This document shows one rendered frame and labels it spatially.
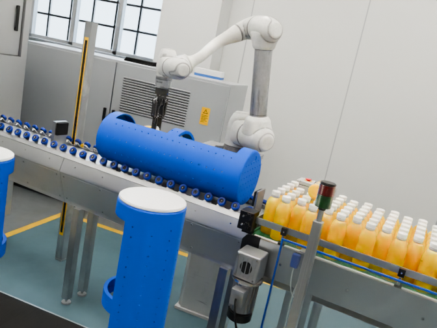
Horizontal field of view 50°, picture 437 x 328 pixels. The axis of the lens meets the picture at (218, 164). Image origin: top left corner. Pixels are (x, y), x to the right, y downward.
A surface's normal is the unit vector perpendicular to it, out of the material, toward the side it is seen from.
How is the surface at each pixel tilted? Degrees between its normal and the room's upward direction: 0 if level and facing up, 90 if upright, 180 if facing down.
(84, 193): 110
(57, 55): 90
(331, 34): 90
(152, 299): 90
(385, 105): 90
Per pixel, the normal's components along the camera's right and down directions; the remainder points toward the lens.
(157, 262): 0.48, 0.29
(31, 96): -0.33, 0.15
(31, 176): -0.48, 0.44
